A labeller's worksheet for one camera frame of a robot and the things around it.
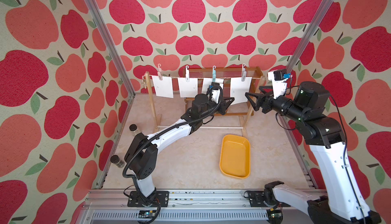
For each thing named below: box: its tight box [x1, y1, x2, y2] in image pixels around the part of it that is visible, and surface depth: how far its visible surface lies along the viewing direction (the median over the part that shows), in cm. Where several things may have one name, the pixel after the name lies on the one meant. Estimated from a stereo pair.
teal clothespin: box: [212, 65, 217, 82], surface depth 67 cm
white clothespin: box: [185, 65, 190, 82], surface depth 68 cm
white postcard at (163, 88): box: [151, 75, 174, 99], surface depth 74 cm
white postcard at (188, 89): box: [177, 77, 199, 98], surface depth 73 cm
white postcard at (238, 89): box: [230, 76, 253, 106], surface depth 71 cm
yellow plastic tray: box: [219, 133, 251, 180], surface depth 90 cm
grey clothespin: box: [241, 63, 247, 82], surface depth 66 cm
